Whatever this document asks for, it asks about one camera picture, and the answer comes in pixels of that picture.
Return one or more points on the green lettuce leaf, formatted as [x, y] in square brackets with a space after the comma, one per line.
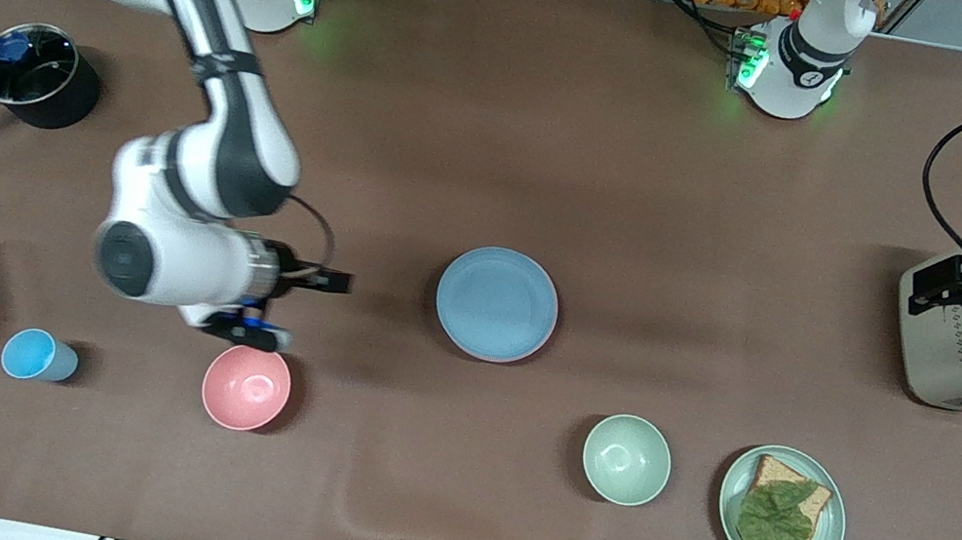
[773, 520]

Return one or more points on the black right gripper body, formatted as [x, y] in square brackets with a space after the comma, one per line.
[290, 269]

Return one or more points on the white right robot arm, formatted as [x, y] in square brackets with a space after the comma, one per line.
[203, 162]

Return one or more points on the blue plate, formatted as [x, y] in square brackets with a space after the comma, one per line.
[497, 303]

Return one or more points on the green plate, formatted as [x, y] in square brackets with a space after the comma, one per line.
[831, 530]

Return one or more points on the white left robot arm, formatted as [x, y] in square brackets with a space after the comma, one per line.
[792, 77]

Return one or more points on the glass lid blue knob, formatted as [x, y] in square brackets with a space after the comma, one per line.
[32, 67]

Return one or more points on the green bowl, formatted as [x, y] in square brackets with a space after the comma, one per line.
[627, 460]

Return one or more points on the bread slice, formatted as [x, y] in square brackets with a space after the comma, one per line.
[777, 471]

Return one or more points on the brown table cover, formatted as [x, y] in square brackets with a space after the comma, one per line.
[470, 110]

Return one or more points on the blue cup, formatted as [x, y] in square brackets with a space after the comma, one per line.
[31, 354]

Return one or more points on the pink bowl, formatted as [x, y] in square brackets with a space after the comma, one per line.
[246, 392]

